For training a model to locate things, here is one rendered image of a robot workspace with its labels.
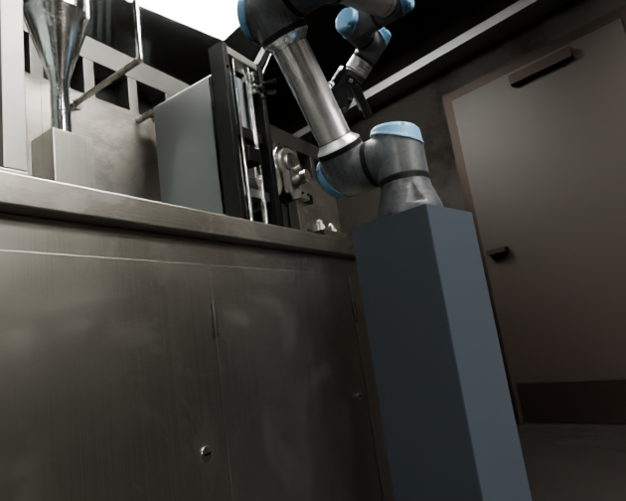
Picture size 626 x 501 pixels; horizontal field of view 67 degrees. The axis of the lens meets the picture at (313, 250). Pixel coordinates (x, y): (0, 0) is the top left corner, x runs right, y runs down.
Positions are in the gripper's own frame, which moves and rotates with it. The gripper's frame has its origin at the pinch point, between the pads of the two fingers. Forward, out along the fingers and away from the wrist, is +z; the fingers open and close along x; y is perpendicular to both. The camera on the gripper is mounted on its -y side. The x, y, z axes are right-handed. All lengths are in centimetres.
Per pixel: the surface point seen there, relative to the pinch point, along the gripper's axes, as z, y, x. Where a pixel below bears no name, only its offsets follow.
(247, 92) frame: 1.2, 30.8, 17.3
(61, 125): 27, 65, 38
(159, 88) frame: 19, 50, -27
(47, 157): 32, 64, 45
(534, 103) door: -72, -137, -102
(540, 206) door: -25, -161, -71
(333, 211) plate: 37, -51, -71
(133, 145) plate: 35, 50, -4
